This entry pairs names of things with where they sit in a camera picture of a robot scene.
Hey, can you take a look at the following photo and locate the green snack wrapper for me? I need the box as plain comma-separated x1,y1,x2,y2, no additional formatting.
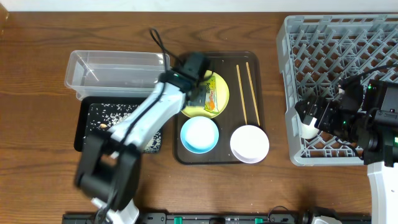
204,76,219,114

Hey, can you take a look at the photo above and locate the white cup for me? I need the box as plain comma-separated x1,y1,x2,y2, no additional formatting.
300,122,319,139

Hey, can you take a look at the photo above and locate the light blue bowl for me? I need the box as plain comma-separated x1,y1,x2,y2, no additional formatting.
180,116,220,154

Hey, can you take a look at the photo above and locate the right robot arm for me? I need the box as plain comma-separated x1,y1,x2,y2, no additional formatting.
295,75,397,223

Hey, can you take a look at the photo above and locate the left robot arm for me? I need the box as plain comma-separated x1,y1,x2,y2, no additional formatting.
74,52,210,223

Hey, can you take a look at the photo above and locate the grey dishwasher rack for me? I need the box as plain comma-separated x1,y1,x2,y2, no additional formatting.
277,14,397,166

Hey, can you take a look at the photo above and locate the yellow plate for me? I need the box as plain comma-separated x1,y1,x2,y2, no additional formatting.
182,70,229,118

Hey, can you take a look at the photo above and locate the left wooden chopstick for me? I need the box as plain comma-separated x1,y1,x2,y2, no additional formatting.
236,64,248,125

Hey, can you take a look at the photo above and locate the wooden chopstick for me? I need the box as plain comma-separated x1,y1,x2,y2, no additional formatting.
246,62,261,126
236,64,248,125

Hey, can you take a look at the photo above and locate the brown serving tray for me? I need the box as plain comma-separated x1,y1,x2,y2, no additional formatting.
174,52,265,165

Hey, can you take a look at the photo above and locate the right wooden chopstick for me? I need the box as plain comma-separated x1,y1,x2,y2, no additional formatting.
246,62,261,126

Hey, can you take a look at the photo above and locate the white bowl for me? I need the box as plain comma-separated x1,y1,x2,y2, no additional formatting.
229,125,270,164

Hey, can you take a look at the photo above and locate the food scraps rice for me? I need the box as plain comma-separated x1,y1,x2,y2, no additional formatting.
83,103,162,153

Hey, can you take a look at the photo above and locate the clear plastic bin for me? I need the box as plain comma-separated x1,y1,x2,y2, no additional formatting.
64,50,170,100

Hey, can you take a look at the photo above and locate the black tray bin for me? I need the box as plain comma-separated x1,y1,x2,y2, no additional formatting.
74,96,144,152

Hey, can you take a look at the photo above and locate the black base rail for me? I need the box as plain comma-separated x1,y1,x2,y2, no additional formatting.
61,205,373,224

